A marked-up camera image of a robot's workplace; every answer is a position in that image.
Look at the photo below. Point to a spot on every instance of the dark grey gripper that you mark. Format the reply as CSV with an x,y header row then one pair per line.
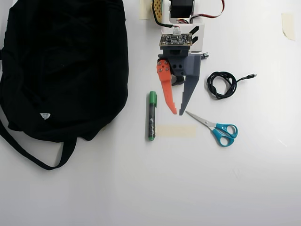
x,y
191,68

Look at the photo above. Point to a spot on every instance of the green capped black marker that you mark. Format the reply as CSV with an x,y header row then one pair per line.
x,y
152,113

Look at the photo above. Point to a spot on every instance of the white teal grey robot arm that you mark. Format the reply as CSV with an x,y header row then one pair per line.
x,y
197,26

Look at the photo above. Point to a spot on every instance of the black fabric bag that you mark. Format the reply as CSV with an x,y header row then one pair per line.
x,y
58,70

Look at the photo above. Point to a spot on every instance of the black AA battery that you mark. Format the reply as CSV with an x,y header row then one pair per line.
x,y
205,55

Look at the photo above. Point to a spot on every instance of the beige masking tape strip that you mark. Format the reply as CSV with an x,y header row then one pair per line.
x,y
288,26
144,11
176,131

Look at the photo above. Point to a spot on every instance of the yellow perforated plastic part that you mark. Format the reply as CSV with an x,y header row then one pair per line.
x,y
157,11

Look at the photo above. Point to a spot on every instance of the camera circuit board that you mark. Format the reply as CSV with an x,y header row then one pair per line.
x,y
176,40

